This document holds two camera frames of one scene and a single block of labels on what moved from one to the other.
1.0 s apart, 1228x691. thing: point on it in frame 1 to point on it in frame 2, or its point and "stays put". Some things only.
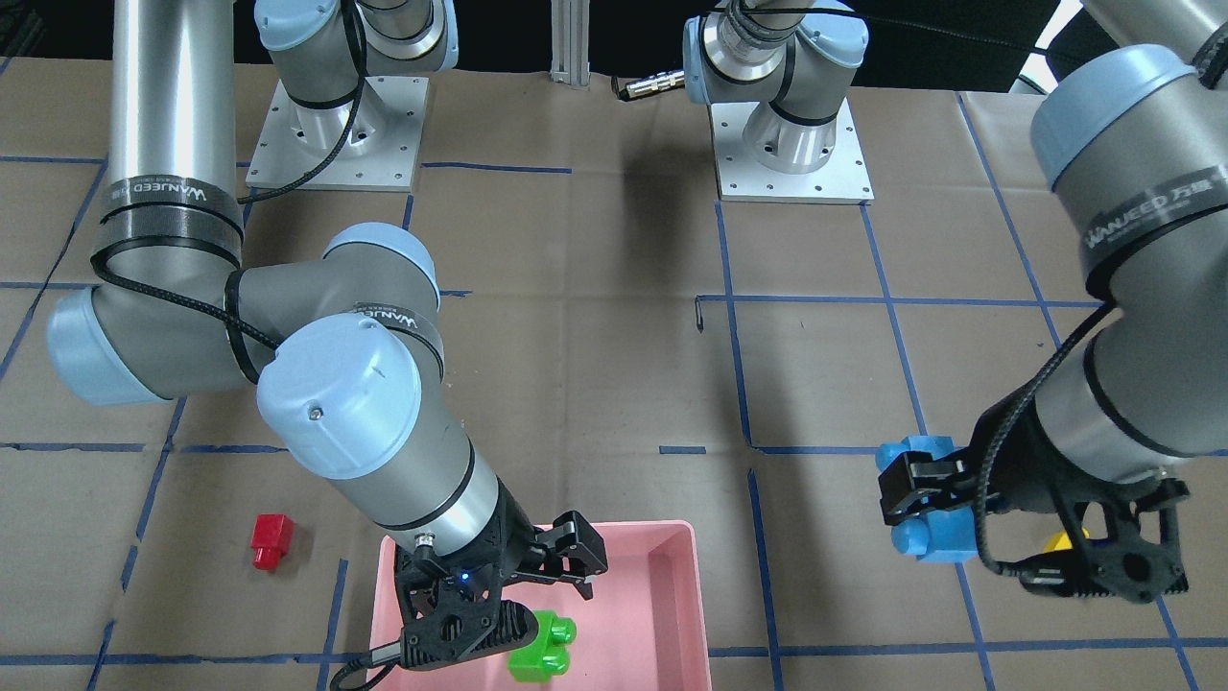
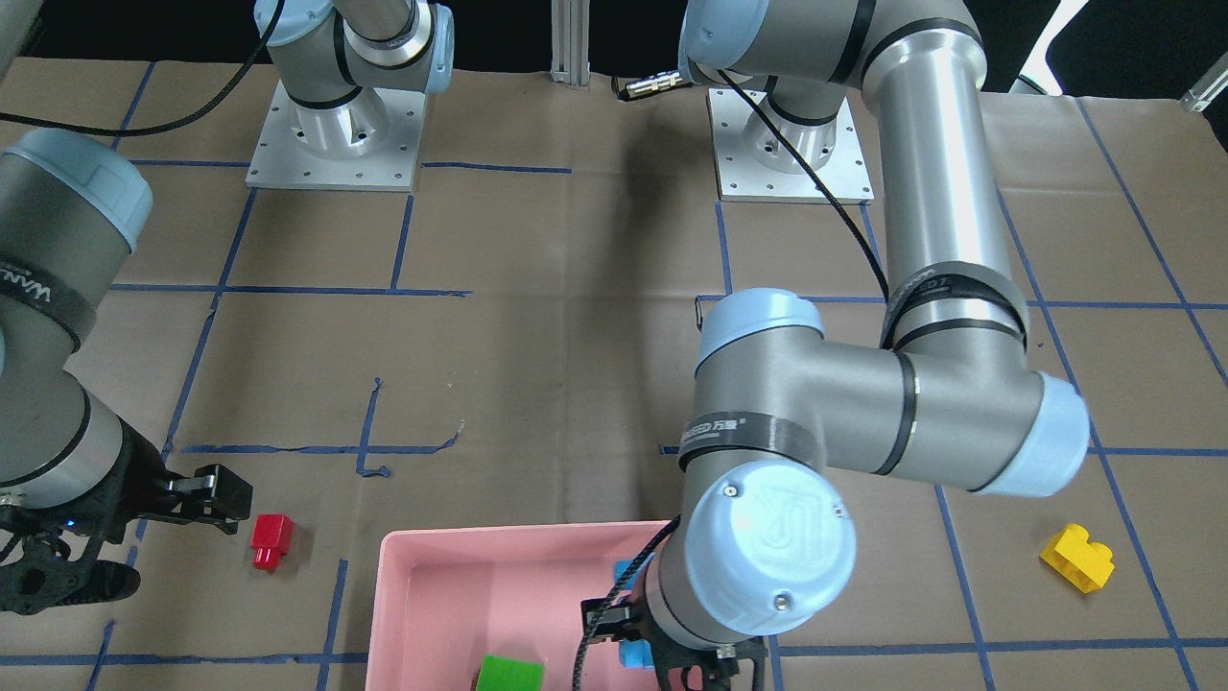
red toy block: [272, 536] stays put
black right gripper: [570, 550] to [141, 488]
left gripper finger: [918, 482] to [603, 621]
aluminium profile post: [570, 21] stays put
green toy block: [550, 655] to [500, 673]
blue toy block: [937, 536] to [636, 654]
